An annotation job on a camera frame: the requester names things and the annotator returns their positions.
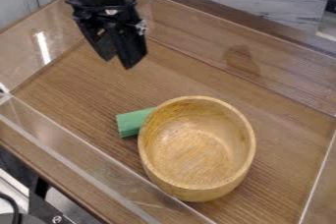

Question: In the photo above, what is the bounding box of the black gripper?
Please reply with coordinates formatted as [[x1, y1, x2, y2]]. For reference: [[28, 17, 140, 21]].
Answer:
[[65, 0, 147, 69]]

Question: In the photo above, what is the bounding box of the green rectangular block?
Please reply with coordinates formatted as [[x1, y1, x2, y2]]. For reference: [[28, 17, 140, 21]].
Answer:
[[116, 108, 155, 138]]

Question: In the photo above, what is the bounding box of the brown wooden bowl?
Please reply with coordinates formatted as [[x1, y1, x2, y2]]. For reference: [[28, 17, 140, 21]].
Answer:
[[137, 95, 256, 202]]

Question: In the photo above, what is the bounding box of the clear acrylic enclosure wall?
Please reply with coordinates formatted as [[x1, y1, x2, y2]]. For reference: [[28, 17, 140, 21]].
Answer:
[[0, 0, 336, 224]]

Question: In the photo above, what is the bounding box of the black table leg bracket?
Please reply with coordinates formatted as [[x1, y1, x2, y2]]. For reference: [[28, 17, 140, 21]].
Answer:
[[28, 178, 75, 224]]

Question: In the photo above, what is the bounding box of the black cable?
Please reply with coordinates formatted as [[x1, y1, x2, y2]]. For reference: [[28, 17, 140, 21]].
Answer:
[[0, 192, 23, 224]]

